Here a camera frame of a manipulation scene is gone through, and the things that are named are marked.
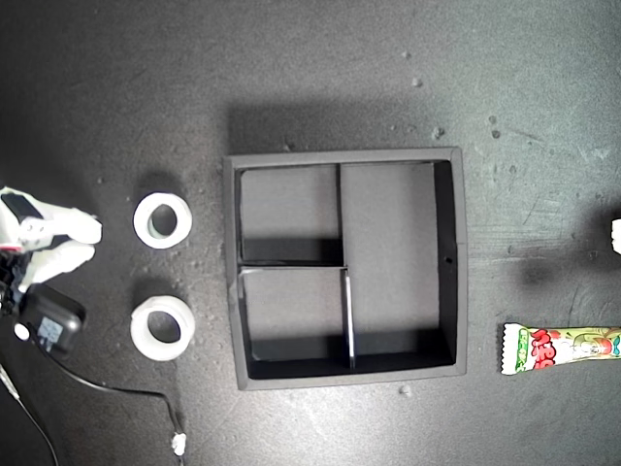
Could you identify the white tape roll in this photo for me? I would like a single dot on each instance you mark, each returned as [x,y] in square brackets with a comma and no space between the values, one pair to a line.
[140,340]
[143,233]

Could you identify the green red snack bar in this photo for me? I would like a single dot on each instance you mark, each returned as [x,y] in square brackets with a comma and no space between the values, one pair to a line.
[543,352]

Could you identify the black tray with wells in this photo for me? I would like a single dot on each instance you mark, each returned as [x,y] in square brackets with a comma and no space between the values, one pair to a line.
[388,218]

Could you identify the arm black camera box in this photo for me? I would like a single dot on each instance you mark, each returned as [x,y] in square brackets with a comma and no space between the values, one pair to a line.
[53,325]

